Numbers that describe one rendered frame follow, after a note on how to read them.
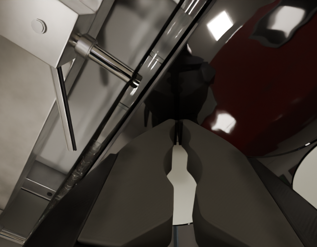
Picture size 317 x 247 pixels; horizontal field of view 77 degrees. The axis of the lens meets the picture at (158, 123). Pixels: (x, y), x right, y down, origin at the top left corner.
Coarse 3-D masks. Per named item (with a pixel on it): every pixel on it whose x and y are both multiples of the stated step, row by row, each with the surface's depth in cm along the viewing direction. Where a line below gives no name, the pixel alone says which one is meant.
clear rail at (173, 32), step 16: (192, 0) 10; (208, 0) 10; (176, 16) 10; (192, 16) 10; (160, 32) 11; (176, 32) 11; (160, 48) 11; (176, 48) 11; (144, 64) 12; (160, 64) 12; (144, 80) 12; (128, 96) 12; (112, 112) 13; (128, 112) 13; (112, 128) 14; (96, 144) 15; (80, 160) 16; (96, 160) 16; (80, 176) 16; (64, 192) 17; (48, 208) 19
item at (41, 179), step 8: (32, 168) 26; (40, 168) 26; (48, 168) 27; (32, 176) 25; (40, 176) 25; (48, 176) 26; (56, 176) 27; (64, 176) 27; (24, 184) 25; (32, 184) 25; (40, 184) 25; (48, 184) 25; (56, 184) 26; (40, 192) 25; (48, 192) 25
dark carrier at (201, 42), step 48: (240, 0) 10; (288, 0) 10; (192, 48) 11; (240, 48) 11; (288, 48) 11; (192, 96) 13; (240, 96) 13; (288, 96) 12; (240, 144) 14; (288, 144) 14; (192, 240) 21
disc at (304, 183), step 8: (312, 152) 14; (304, 160) 15; (312, 160) 15; (304, 168) 15; (312, 168) 15; (296, 176) 15; (304, 176) 15; (312, 176) 15; (296, 184) 16; (304, 184) 16; (312, 184) 16; (304, 192) 16; (312, 192) 16; (312, 200) 17
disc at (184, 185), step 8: (176, 152) 15; (184, 152) 15; (176, 160) 15; (184, 160) 15; (176, 168) 16; (184, 168) 16; (168, 176) 16; (176, 176) 16; (184, 176) 16; (176, 184) 17; (184, 184) 17; (192, 184) 17; (176, 192) 17; (184, 192) 17; (192, 192) 17; (176, 200) 18; (184, 200) 18; (192, 200) 18; (176, 208) 18; (184, 208) 18; (192, 208) 18; (176, 216) 19; (184, 216) 19; (176, 224) 19
